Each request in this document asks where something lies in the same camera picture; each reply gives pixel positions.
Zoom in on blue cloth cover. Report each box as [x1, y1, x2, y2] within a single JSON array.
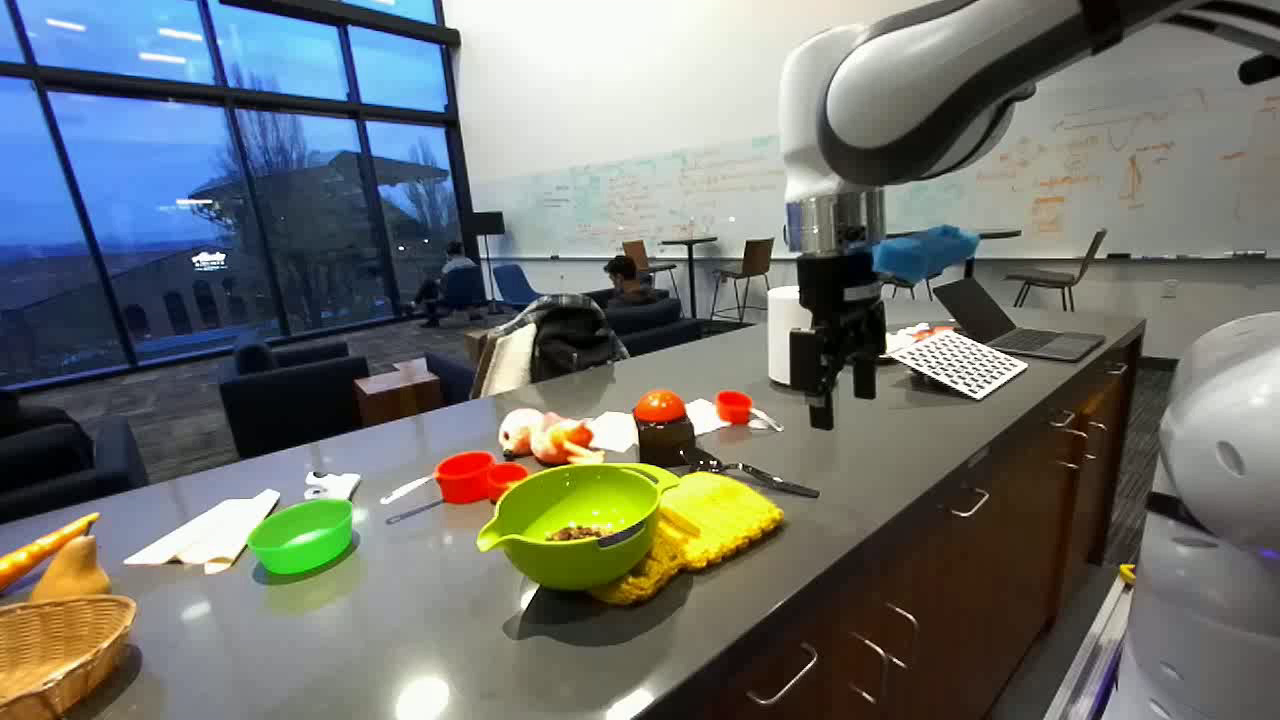
[[871, 221, 985, 288]]

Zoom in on dark sofa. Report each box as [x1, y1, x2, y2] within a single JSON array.
[[0, 392, 152, 526]]

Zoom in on dark wooden counter cabinet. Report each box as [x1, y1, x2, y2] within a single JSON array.
[[652, 317, 1151, 720]]

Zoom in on large green mixing bowl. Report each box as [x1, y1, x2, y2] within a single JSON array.
[[471, 460, 685, 594]]

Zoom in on yellow crochet cloth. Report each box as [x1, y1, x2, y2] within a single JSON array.
[[592, 469, 789, 612]]

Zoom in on white cylindrical container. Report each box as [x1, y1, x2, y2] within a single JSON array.
[[762, 278, 814, 392]]

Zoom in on brown wooden box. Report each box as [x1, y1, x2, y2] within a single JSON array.
[[351, 357, 449, 429]]

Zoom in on large glass window wall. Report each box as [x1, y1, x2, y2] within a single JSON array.
[[0, 0, 481, 392]]

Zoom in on woven wicker basket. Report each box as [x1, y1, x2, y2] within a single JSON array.
[[0, 593, 141, 720]]

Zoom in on black serving spoon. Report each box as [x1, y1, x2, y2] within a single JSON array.
[[677, 444, 824, 502]]

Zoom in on white orange plush toy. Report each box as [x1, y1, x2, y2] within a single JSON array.
[[496, 405, 609, 469]]

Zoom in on grey laptop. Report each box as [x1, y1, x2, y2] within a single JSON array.
[[926, 270, 1107, 369]]

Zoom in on small red measuring cup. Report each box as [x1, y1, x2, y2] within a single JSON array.
[[710, 388, 782, 435]]

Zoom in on large red measuring cup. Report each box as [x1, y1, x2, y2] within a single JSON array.
[[375, 446, 499, 511]]

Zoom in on blue armchair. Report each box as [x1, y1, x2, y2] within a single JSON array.
[[488, 259, 542, 317]]

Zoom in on brown chair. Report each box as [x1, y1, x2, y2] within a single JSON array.
[[1004, 222, 1111, 317], [715, 235, 779, 322]]

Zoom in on medium red measuring cup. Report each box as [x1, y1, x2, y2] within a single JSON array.
[[382, 460, 536, 526]]

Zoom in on white keyboard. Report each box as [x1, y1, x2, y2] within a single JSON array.
[[887, 322, 1032, 405]]

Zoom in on small green bowl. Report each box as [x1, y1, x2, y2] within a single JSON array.
[[245, 495, 358, 582]]

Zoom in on dark jar with red lid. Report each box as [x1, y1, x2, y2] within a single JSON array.
[[633, 388, 698, 470]]

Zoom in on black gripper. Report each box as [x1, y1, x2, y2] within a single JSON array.
[[789, 243, 890, 433]]

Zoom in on clear plastic wrapper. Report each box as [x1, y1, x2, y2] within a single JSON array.
[[298, 444, 362, 502]]

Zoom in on white wall whiteboard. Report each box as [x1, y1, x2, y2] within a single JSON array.
[[471, 72, 1280, 264]]

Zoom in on black armchair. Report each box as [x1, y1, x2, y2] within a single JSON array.
[[214, 334, 370, 464]]

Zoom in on white paper napkin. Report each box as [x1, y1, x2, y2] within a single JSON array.
[[580, 397, 730, 460]]

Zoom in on tall round table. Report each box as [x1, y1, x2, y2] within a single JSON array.
[[659, 230, 723, 322]]

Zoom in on folded white paper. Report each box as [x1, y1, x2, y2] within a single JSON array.
[[119, 483, 283, 578]]

